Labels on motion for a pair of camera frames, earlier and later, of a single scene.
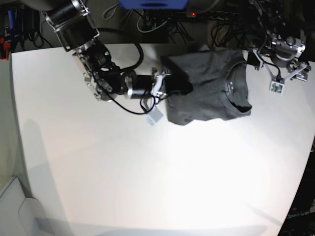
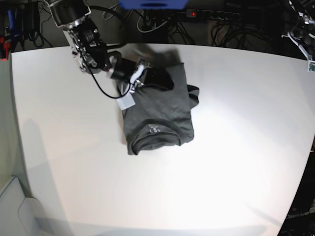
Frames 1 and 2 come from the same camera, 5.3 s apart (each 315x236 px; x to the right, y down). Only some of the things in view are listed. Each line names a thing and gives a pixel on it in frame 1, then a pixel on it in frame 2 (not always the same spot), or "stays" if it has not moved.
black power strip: x=212 y=14 stays
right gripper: x=139 y=86 → x=124 y=67
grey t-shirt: x=209 y=84 → x=161 y=118
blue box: x=154 y=4 stays
